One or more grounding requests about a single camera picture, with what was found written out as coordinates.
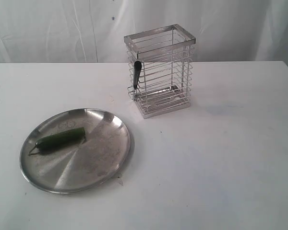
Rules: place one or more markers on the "round stainless steel plate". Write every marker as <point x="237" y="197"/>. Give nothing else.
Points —
<point x="84" y="164"/>

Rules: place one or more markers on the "chrome wire utensil rack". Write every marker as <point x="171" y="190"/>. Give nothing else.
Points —
<point x="165" y="81"/>

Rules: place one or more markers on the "black knife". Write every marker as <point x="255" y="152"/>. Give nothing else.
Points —
<point x="137" y="68"/>

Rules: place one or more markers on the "green cucumber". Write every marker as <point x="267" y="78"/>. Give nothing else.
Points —
<point x="58" y="140"/>

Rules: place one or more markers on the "white backdrop curtain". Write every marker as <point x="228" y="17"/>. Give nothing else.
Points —
<point x="93" y="30"/>

